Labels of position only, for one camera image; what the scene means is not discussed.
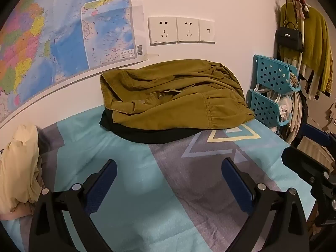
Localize teal perforated plastic basket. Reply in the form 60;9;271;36
252;55;300;94
249;89;293;126

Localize colourful wall map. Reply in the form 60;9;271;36
0;0;144;122

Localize black garment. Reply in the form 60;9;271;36
99;109;210;144

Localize hanging olive green sweater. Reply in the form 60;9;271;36
280;3;334;97

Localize hanging beige clothes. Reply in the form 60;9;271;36
285;92;310;145

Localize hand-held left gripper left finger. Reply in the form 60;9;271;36
28;159;118;252

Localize black handbag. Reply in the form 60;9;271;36
276;22;304;53

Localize cream garment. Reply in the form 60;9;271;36
0;124;44;213

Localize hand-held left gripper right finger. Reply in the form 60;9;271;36
221;158;310;252

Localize teal grey printed bed sheet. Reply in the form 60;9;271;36
0;105;318;252

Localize white wall socket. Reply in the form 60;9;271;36
176;17;200;43
148;16;177;45

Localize olive green jacket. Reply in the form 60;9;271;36
100;60;255;130

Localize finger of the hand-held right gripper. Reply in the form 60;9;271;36
281;146;336;189
299;123;336;147

